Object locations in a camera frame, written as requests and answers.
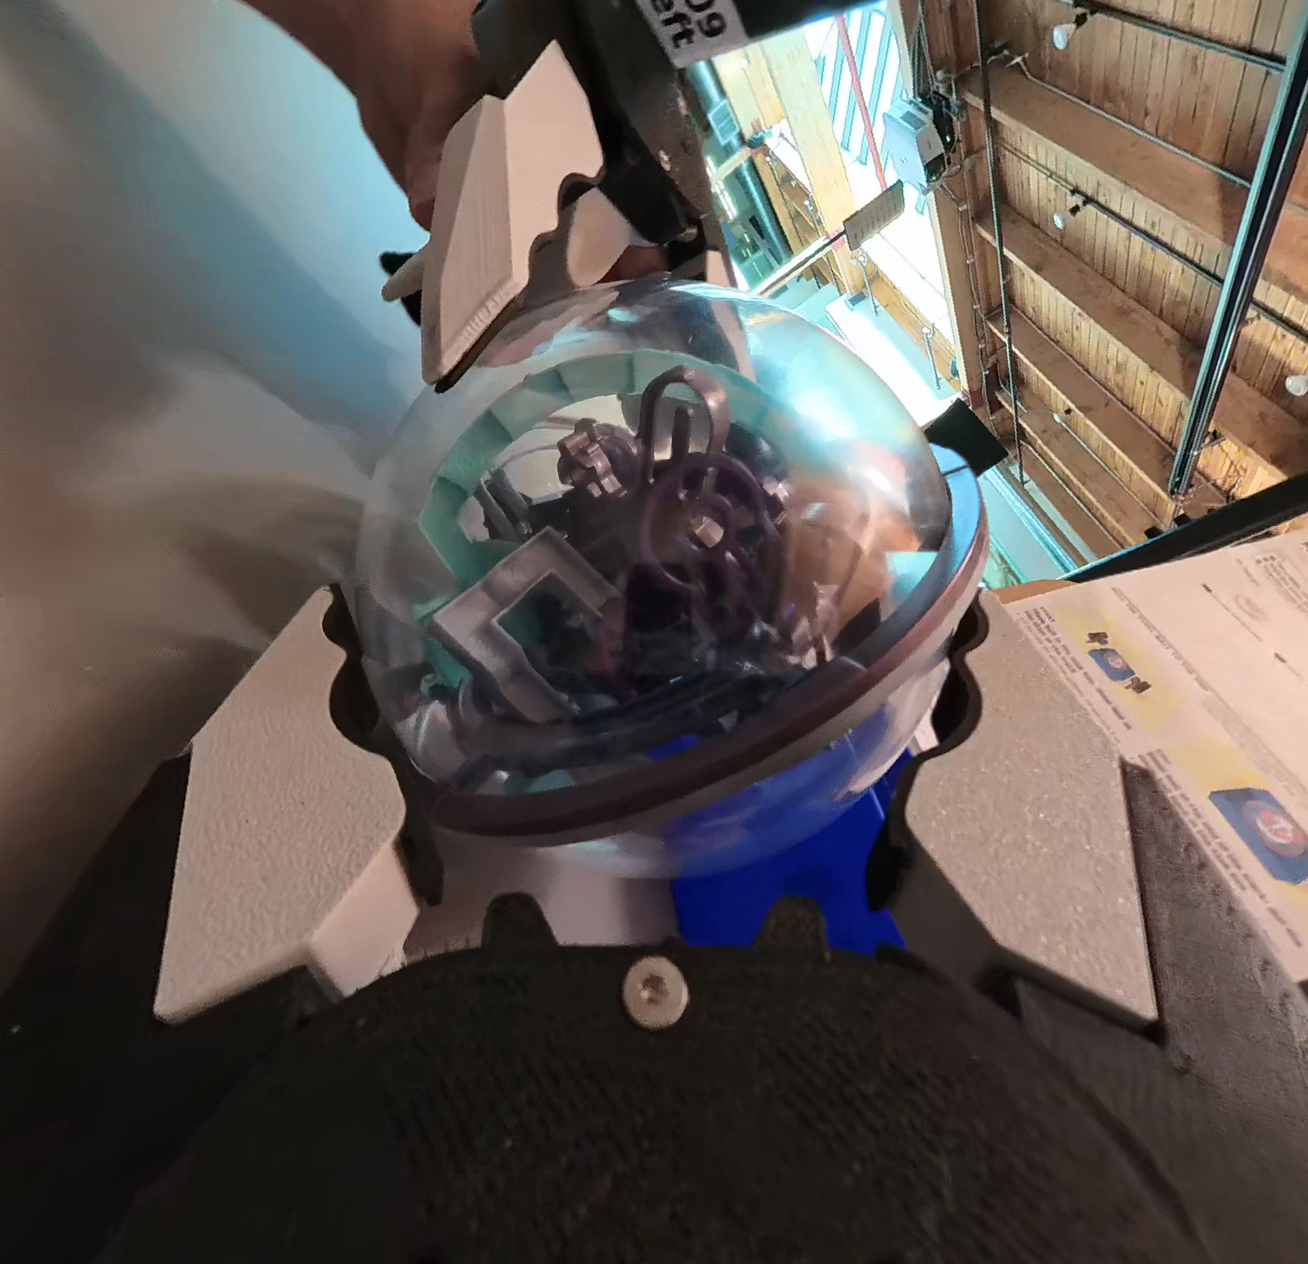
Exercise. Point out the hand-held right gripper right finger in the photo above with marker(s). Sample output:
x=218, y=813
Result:
x=1022, y=835

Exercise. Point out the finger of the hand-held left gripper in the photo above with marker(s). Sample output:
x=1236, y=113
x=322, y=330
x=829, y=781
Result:
x=491, y=221

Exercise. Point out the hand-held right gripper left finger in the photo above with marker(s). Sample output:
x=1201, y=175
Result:
x=275, y=824

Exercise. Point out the clear plastic maze ball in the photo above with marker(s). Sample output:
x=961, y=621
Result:
x=634, y=570

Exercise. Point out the person's left hand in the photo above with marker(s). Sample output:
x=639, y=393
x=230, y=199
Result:
x=429, y=130

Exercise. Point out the printed instruction sheet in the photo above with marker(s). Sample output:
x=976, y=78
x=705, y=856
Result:
x=1175, y=692

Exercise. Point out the hanging sign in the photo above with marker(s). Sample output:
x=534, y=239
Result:
x=874, y=213

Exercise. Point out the blue plastic bin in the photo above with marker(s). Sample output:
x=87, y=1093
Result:
x=786, y=876

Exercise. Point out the brown cardboard backing board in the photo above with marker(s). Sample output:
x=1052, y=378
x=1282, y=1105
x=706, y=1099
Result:
x=1028, y=590

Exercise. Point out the white ceiling device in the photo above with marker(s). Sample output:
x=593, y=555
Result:
x=920, y=139

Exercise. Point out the black ceiling rail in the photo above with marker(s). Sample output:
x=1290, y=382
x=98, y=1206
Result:
x=1241, y=241

